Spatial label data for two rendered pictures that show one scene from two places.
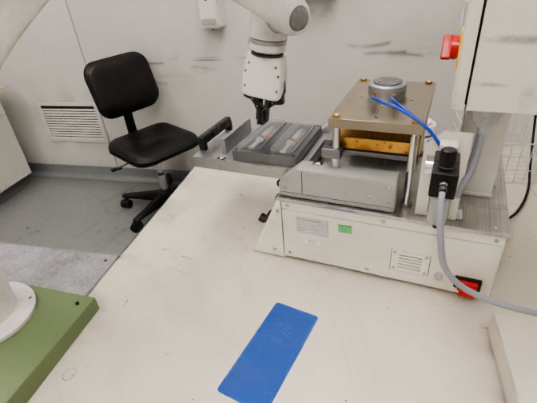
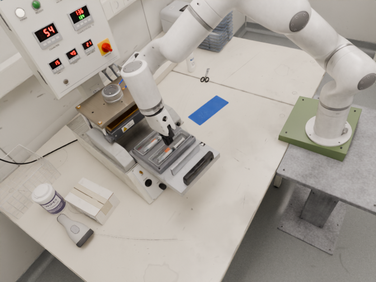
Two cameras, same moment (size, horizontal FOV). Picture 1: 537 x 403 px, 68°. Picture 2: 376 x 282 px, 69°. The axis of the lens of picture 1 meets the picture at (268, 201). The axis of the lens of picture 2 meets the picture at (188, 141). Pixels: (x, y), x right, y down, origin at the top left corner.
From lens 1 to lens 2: 1.62 m
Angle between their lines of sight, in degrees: 95
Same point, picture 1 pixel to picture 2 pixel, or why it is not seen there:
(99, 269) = (285, 163)
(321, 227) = not seen: hidden behind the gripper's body
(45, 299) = (302, 136)
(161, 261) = (250, 160)
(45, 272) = (319, 170)
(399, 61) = not seen: outside the picture
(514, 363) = not seen: hidden behind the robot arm
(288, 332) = (200, 114)
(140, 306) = (258, 136)
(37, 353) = (294, 113)
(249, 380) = (218, 103)
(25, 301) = (311, 132)
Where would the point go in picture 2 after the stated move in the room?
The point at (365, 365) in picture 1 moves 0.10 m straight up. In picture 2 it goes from (182, 100) to (179, 87)
